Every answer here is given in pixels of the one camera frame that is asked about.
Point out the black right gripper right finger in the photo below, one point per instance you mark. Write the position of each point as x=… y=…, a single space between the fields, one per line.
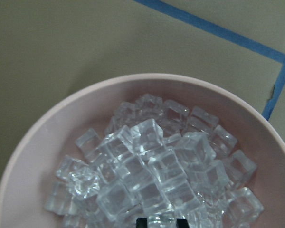
x=182 y=223

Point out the pink bowl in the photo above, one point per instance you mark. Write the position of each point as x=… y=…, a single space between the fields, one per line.
x=29 y=174

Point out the pile of clear ice cubes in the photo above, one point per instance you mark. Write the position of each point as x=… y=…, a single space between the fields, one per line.
x=158 y=160

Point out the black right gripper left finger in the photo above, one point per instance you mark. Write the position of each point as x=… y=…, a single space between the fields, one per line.
x=141 y=223

